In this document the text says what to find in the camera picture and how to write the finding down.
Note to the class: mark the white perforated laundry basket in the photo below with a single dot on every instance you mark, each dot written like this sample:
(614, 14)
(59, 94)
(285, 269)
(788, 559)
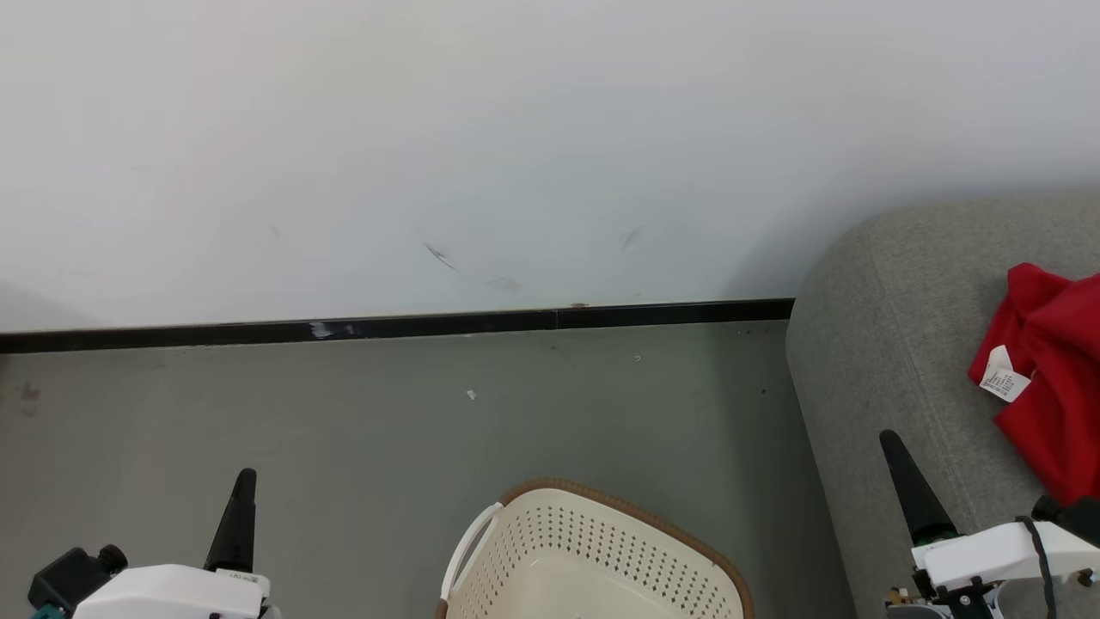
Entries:
(593, 550)

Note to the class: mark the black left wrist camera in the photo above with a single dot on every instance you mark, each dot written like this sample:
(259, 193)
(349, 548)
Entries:
(69, 576)

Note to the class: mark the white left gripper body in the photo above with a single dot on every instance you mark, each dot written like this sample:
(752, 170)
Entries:
(163, 593)

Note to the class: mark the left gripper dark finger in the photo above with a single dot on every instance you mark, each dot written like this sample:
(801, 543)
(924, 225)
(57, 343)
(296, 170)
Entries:
(236, 524)

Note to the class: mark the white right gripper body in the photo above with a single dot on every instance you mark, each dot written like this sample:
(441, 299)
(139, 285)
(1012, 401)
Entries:
(997, 554)

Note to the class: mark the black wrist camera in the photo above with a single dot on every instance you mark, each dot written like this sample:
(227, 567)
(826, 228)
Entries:
(1074, 516)
(69, 576)

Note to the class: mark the grey fabric sofa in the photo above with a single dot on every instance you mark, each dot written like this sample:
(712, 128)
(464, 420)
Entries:
(885, 344)

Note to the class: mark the black baseboard strip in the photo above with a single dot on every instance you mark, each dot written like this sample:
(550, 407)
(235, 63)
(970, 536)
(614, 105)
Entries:
(387, 327)

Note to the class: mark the red garment with white trim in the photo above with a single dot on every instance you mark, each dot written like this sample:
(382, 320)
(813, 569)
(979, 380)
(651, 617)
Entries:
(1066, 413)

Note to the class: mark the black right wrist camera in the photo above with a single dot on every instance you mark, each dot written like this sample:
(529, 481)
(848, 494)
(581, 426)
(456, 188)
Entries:
(1074, 516)

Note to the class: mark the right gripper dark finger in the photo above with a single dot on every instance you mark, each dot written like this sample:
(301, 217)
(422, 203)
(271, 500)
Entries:
(915, 490)

